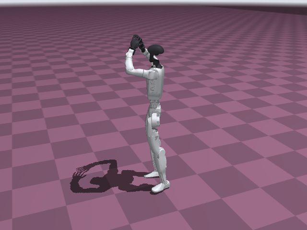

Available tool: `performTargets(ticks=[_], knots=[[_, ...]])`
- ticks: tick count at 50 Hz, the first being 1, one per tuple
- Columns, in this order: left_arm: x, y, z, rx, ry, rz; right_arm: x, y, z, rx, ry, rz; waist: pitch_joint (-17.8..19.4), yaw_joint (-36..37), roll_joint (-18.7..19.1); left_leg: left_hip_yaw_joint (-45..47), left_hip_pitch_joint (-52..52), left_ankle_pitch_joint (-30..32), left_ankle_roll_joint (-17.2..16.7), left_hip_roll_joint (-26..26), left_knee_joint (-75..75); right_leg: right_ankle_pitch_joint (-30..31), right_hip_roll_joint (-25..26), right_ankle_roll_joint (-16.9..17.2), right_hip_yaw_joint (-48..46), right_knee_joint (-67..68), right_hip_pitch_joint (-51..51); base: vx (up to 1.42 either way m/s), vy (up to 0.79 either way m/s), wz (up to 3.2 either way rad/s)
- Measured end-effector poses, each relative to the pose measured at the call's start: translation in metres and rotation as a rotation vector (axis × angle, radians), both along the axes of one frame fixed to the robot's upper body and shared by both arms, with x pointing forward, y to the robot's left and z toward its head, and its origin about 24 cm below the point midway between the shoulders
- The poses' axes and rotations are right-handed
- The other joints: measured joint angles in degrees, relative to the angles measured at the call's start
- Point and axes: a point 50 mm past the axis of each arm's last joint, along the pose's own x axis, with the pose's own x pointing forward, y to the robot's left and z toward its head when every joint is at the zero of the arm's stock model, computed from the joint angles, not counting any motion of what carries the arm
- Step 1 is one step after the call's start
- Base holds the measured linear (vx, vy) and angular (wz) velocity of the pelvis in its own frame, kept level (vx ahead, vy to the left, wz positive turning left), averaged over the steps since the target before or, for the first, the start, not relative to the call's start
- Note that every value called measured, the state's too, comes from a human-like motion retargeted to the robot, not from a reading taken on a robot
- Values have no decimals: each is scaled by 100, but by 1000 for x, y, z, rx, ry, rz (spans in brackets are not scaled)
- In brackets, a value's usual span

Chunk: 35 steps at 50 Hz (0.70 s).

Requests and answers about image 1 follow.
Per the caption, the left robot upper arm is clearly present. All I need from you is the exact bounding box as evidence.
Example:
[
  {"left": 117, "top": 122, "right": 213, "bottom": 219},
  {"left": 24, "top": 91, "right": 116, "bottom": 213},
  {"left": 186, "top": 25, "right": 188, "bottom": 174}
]
[{"left": 125, "top": 68, "right": 158, "bottom": 81}]

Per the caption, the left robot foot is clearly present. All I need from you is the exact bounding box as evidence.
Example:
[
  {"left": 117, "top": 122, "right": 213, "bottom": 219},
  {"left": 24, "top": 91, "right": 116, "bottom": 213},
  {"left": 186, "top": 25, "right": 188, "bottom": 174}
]
[{"left": 152, "top": 180, "right": 170, "bottom": 193}]

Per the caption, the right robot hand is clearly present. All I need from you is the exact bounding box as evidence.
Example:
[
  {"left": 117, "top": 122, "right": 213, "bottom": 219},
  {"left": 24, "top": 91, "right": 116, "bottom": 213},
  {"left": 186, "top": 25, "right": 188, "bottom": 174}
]
[{"left": 134, "top": 34, "right": 145, "bottom": 53}]

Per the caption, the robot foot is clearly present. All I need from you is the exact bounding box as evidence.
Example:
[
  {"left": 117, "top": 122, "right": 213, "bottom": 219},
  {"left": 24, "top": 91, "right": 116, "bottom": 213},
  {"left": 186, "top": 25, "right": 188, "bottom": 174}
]
[
  {"left": 144, "top": 170, "right": 159, "bottom": 177},
  {"left": 152, "top": 180, "right": 170, "bottom": 193}
]

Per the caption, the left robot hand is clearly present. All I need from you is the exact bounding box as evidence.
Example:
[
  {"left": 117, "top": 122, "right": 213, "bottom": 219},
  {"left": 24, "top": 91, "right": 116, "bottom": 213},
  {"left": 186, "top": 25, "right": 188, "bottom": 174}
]
[{"left": 129, "top": 36, "right": 143, "bottom": 55}]

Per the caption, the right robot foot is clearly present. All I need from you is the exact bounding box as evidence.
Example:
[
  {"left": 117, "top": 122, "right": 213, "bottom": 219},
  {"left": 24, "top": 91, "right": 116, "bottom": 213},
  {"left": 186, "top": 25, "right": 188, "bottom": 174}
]
[{"left": 144, "top": 170, "right": 159, "bottom": 177}]

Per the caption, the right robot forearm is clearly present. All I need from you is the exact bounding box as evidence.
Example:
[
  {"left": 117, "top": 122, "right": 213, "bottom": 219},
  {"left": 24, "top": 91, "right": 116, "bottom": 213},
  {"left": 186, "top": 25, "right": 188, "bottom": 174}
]
[{"left": 139, "top": 48, "right": 157, "bottom": 60}]

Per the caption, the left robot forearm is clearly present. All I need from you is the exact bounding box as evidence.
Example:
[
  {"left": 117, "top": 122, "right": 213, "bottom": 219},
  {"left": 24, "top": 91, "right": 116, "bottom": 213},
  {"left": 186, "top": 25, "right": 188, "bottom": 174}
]
[{"left": 124, "top": 49, "right": 134, "bottom": 70}]

